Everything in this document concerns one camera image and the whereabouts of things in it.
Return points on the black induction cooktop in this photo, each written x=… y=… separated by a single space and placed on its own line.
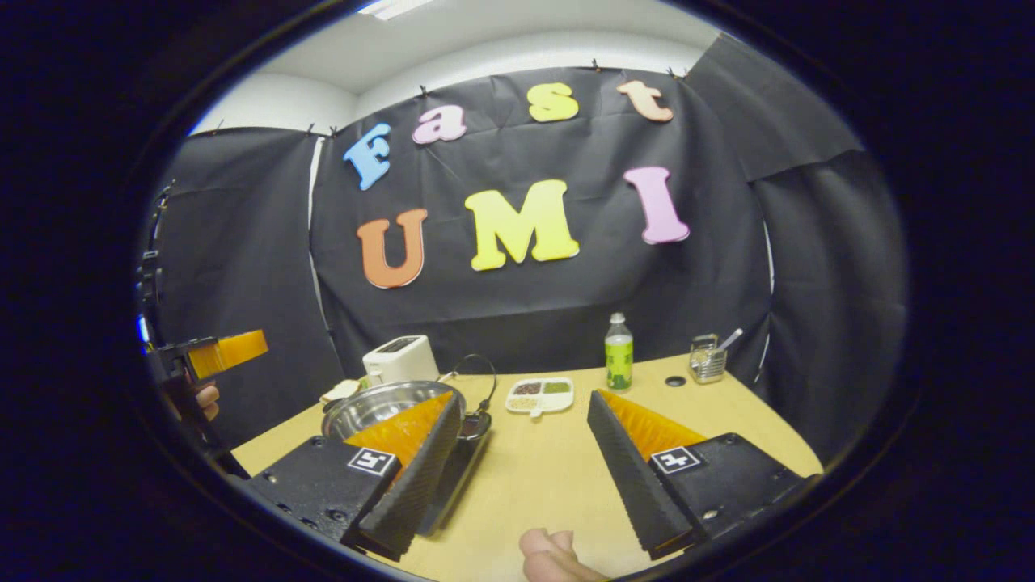
x=453 y=485

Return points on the white divided bean tray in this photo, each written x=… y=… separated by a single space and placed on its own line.
x=540 y=394

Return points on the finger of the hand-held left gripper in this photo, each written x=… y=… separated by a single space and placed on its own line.
x=234 y=350

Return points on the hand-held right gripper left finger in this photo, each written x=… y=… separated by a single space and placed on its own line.
x=323 y=485

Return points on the ceiling light panel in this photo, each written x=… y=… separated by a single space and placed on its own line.
x=396 y=6

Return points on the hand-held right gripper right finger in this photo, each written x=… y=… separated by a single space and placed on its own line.
x=728 y=485

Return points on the white toaster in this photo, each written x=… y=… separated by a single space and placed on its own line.
x=400 y=361

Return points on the green label plastic bottle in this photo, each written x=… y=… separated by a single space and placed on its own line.
x=618 y=360

